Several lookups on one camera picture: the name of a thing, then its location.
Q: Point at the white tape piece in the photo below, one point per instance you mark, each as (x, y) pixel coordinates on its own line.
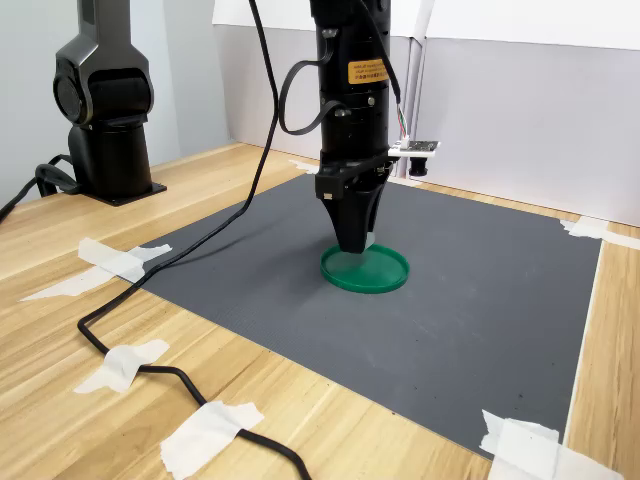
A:
(305, 167)
(100, 252)
(205, 435)
(120, 367)
(525, 450)
(585, 229)

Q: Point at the dark grey mat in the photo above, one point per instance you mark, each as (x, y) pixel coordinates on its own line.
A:
(450, 325)

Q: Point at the long white tape strip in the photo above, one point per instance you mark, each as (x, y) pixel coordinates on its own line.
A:
(75, 282)

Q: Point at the small wrist camera box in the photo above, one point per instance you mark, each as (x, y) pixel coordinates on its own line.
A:
(420, 147)

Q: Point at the white partition post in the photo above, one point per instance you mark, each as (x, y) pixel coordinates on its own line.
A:
(412, 100)

